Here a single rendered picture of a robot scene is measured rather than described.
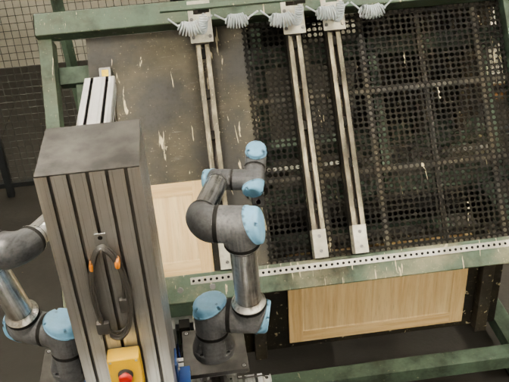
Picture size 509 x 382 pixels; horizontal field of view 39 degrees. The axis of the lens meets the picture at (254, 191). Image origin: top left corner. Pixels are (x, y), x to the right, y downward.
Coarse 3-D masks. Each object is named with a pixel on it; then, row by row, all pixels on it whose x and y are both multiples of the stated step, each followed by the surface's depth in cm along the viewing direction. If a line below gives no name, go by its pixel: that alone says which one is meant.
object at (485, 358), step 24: (480, 288) 356; (480, 312) 365; (504, 312) 385; (264, 336) 355; (288, 336) 365; (360, 336) 372; (504, 336) 371; (384, 360) 361; (408, 360) 360; (432, 360) 359; (456, 360) 359; (480, 360) 358; (504, 360) 359
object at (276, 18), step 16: (240, 0) 302; (256, 0) 303; (272, 0) 303; (288, 0) 304; (240, 16) 310; (272, 16) 311; (288, 16) 308; (320, 16) 314; (368, 16) 312; (192, 32) 306
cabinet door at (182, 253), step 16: (160, 192) 317; (176, 192) 317; (192, 192) 318; (160, 208) 316; (176, 208) 317; (160, 224) 316; (176, 224) 316; (160, 240) 315; (176, 240) 316; (192, 240) 316; (176, 256) 315; (192, 256) 315; (208, 256) 316; (176, 272) 314; (192, 272) 314
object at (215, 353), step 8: (224, 336) 246; (232, 336) 253; (200, 344) 248; (208, 344) 246; (216, 344) 246; (224, 344) 248; (232, 344) 251; (200, 352) 250; (208, 352) 247; (216, 352) 247; (224, 352) 248; (232, 352) 251; (200, 360) 249; (208, 360) 248; (216, 360) 247; (224, 360) 249
